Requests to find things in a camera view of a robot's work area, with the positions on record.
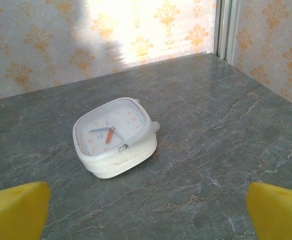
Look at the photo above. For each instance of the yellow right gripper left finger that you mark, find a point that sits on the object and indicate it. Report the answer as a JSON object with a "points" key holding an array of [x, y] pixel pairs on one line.
{"points": [[16, 215]]}

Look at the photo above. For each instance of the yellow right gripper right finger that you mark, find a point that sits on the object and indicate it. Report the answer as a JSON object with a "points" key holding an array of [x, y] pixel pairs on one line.
{"points": [[281, 217]]}

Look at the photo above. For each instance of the aluminium frame post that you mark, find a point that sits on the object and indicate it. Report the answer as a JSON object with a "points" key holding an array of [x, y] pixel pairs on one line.
{"points": [[226, 30]]}

